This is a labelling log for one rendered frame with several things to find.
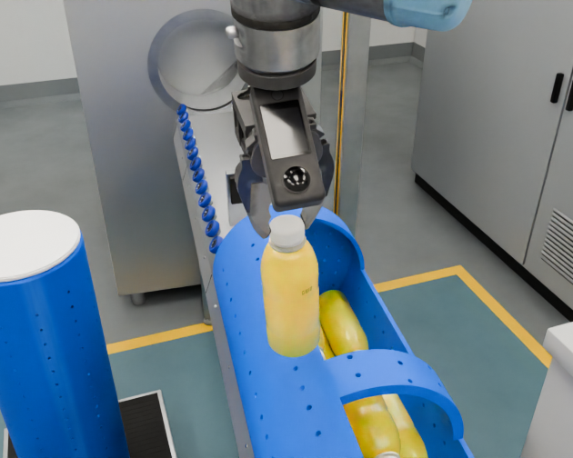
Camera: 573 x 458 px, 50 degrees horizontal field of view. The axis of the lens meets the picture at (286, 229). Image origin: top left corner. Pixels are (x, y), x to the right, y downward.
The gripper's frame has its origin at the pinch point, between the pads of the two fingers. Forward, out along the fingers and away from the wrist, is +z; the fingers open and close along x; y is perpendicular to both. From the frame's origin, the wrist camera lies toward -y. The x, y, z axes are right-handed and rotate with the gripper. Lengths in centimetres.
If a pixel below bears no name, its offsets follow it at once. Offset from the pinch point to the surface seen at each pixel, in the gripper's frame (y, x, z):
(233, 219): 70, -5, 66
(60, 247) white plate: 57, 36, 51
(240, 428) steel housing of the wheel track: 9, 7, 60
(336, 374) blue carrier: -7.8, -4.1, 19.9
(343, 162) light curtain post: 82, -40, 65
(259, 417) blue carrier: -6.5, 6.0, 27.9
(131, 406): 70, 37, 144
